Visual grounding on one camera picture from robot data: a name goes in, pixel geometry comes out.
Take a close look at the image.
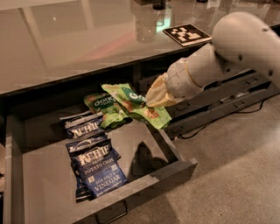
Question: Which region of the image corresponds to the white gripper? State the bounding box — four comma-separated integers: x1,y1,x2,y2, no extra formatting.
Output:
145,57,203,108

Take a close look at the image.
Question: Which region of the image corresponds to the green dang chip bag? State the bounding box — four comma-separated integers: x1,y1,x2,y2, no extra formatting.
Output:
84,93,131,129
101,83,172,130

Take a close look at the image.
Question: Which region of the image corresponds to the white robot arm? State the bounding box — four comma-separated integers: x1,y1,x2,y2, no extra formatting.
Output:
145,11,280,108

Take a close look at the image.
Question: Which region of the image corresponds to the lower closed grey drawer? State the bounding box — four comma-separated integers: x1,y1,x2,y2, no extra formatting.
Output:
164,82,280,138

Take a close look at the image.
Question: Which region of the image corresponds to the rear blue Kettle chip bag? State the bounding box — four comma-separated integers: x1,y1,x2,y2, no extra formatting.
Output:
60,110,103,139

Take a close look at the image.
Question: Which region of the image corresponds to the blue kettle chip bag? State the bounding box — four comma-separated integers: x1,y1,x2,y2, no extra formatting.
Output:
60,110,103,139
66,137,128,201

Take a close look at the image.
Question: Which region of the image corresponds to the dark cup on counter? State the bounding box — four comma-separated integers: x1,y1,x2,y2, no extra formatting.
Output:
152,0,166,10

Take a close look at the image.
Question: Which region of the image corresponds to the front blue Kettle chip bag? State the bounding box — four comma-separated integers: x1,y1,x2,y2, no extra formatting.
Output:
66,137,128,201

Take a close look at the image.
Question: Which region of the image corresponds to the middle closed grey drawer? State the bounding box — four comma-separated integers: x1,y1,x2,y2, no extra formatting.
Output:
167,70,269,119

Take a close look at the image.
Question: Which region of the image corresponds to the open grey top drawer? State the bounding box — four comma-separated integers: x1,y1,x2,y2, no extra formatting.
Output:
2,79,200,224

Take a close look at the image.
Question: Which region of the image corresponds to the black white fiducial marker tile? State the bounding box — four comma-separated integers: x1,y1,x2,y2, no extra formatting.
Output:
164,24,212,46

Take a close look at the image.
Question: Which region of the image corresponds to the black cable on floor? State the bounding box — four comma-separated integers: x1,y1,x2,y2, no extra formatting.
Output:
178,99,266,140

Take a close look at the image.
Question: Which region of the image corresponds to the black drawer pull handle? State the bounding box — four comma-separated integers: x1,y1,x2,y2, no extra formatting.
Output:
94,200,129,224

